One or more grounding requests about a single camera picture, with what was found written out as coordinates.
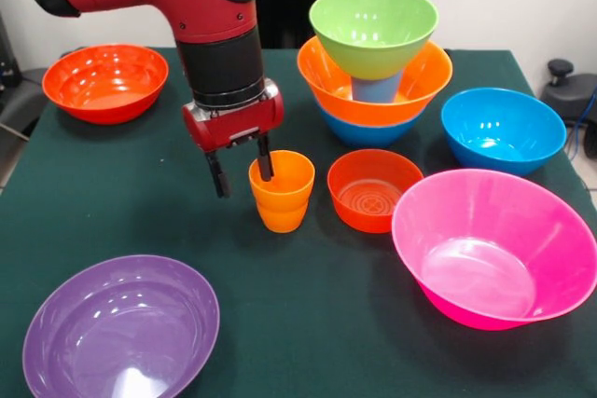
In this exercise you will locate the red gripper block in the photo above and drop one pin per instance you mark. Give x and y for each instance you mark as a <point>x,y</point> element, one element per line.
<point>233,123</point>

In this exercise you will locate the small red bowl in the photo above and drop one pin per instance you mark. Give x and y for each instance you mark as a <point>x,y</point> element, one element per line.
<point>364,216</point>

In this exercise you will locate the black pedestal foot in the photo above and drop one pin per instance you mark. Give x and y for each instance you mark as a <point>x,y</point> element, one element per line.
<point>569,95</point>
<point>18,95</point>

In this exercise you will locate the black equipment box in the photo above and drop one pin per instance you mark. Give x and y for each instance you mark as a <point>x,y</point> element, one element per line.
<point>7,53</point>

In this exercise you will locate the blue cone-shaped bowl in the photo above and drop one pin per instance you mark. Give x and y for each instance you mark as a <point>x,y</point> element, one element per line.
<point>368,134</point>

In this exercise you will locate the purple bowl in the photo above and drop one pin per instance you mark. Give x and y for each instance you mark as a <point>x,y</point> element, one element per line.
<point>121,333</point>

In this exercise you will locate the dark green table cloth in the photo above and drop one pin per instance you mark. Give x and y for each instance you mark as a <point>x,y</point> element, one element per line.
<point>140,207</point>

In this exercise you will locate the green bowl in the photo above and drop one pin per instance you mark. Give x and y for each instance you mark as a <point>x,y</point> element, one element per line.
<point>373,62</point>

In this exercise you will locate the blue cup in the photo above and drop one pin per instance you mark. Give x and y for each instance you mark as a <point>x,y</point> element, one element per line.
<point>375,90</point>

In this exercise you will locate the pink bowl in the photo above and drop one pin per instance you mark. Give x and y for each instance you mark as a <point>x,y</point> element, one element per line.
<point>480,267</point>

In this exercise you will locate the orange cup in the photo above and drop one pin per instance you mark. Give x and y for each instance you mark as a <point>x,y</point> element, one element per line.
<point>282,220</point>
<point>289,188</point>

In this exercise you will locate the large orange bowl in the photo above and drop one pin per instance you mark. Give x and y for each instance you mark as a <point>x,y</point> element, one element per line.
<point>326,90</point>

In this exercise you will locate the large red-orange bowl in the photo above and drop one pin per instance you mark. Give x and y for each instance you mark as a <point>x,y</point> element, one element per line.
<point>107,86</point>

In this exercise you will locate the blue round bowl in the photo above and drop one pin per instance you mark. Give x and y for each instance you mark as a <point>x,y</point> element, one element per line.
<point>503,146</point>

